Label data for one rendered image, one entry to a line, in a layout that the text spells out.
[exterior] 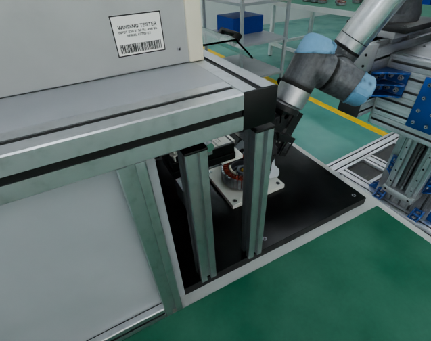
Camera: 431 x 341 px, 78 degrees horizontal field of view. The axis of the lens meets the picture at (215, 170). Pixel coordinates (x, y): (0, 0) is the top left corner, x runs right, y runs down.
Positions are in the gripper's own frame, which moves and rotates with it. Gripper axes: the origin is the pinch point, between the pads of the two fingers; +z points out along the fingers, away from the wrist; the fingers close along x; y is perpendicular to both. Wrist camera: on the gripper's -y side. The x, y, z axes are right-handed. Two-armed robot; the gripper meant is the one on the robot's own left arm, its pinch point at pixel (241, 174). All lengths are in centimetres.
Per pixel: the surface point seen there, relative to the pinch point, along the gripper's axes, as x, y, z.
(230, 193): -3.8, -4.4, 3.7
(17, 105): -11.3, -47.3, -9.9
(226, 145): -3.2, -11.8, -8.0
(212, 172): 5.6, -4.4, 3.7
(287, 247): -20.8, 0.8, 4.7
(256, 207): -20.5, -14.9, -4.9
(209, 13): 532, 240, -93
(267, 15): 531, 379, -151
